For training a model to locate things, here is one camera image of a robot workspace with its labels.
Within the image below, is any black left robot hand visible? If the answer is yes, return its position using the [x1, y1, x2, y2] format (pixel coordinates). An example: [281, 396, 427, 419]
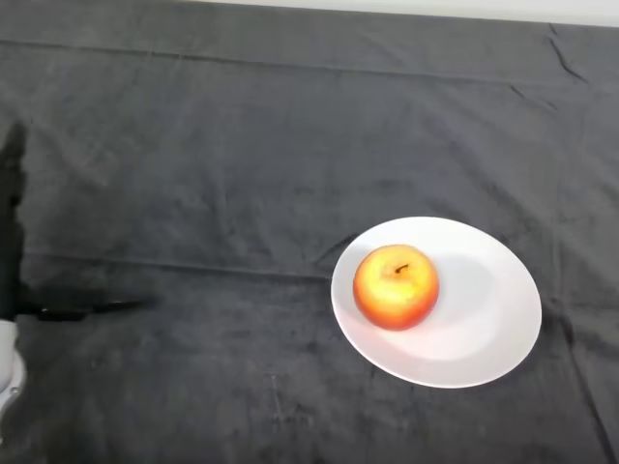
[0, 123, 159, 324]

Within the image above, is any red yellow apple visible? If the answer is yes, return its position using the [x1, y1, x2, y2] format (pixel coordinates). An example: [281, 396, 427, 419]
[352, 245, 441, 333]

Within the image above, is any white round plate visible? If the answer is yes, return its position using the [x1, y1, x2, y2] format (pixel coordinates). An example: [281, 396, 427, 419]
[330, 216, 543, 390]

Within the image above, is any black cloth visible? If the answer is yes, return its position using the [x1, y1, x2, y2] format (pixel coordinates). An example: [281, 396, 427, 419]
[0, 0, 619, 464]

